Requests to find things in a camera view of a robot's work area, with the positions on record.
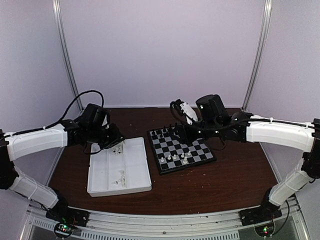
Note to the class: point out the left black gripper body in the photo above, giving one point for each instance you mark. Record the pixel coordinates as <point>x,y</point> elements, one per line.
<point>99,136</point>

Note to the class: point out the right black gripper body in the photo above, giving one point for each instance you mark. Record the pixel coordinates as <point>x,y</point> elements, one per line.
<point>208,132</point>

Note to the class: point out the white plastic compartment tray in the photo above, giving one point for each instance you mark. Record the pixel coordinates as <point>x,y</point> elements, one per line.
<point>119,170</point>

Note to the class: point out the white chess piece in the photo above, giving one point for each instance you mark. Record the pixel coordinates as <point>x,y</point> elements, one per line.
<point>185,161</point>

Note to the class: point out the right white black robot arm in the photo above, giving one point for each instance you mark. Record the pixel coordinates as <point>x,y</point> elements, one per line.
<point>212,120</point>

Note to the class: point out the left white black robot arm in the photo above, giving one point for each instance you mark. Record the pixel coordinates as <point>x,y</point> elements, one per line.
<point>93,126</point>

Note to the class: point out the black grey chess board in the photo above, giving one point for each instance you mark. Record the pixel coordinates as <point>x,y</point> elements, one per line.
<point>163,144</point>

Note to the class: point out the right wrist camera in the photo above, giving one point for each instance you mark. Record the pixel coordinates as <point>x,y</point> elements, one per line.
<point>184,109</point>

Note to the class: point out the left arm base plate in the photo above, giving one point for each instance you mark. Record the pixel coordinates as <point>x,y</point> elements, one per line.
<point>73,217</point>

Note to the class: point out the front aluminium rail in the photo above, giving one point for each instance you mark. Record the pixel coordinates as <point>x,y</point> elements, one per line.
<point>224,225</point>

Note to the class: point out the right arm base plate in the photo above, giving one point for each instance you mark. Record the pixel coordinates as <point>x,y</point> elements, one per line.
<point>256,215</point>

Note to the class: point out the left aluminium frame post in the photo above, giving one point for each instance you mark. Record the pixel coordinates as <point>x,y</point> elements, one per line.
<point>63,43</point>

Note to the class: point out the aluminium frame post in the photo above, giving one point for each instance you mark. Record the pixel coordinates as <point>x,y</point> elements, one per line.
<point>63,43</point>
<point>264,31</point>

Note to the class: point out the right aluminium frame post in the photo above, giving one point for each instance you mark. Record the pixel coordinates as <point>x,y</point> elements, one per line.
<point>264,31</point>

